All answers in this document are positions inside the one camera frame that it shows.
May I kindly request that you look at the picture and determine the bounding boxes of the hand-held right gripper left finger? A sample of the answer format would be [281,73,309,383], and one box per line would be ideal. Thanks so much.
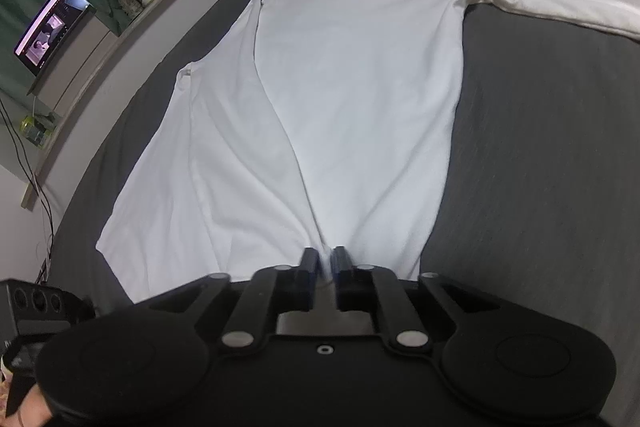
[140,247,321,353]

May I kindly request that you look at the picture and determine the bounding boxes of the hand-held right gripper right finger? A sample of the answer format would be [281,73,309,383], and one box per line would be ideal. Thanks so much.
[331,246,506,353]

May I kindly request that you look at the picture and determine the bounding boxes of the white long-sleeve shirt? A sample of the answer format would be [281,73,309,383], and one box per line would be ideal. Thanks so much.
[95,0,640,303]

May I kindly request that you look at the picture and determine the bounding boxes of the person's left hand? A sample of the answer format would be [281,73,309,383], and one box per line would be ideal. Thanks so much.
[15,384,58,427]

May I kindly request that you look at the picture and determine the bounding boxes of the green drink can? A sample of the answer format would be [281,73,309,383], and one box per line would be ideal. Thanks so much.
[20,114,53,150]

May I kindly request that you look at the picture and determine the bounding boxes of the grey storage box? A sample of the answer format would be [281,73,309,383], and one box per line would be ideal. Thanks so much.
[27,7,118,118]

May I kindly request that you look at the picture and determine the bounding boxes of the monitor screen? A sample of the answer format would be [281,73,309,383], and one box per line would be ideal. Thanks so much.
[14,0,97,78]

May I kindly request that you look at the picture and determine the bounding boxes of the grey window ledge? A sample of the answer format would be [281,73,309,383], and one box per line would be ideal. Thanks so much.
[35,0,311,188]

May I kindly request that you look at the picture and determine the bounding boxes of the black cables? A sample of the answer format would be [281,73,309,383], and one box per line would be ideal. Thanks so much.
[0,97,57,284]

